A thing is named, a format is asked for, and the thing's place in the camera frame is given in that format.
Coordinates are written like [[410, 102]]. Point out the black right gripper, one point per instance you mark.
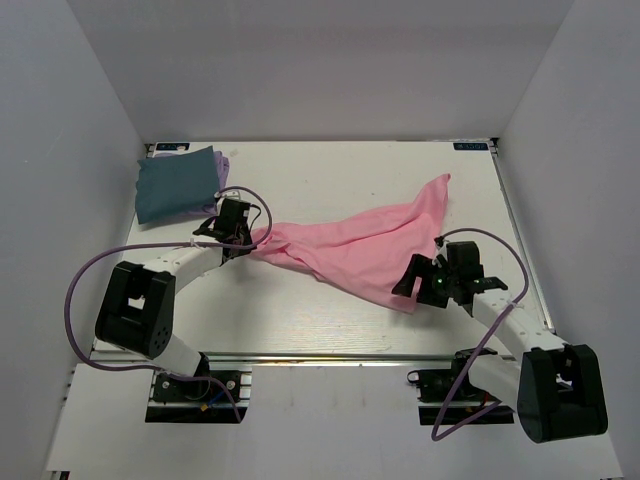
[[418, 266]]

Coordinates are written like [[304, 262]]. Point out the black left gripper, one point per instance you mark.
[[249, 237]]

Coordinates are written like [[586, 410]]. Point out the pink t shirt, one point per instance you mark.
[[367, 254]]

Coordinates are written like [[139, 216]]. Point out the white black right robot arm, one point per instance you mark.
[[553, 387]]

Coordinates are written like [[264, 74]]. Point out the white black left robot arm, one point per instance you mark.
[[137, 312]]

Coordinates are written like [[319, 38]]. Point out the folded teal t shirt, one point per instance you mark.
[[171, 185]]

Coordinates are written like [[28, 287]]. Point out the blue left table label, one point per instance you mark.
[[172, 147]]

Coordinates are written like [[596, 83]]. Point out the blue table label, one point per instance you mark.
[[172, 147], [470, 146]]

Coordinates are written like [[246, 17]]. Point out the blue right table label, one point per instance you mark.
[[470, 146]]

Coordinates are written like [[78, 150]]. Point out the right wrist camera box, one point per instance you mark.
[[463, 257]]

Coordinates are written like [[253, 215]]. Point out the aluminium right table rail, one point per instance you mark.
[[508, 224]]

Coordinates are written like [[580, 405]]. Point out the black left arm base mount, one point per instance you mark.
[[176, 402]]

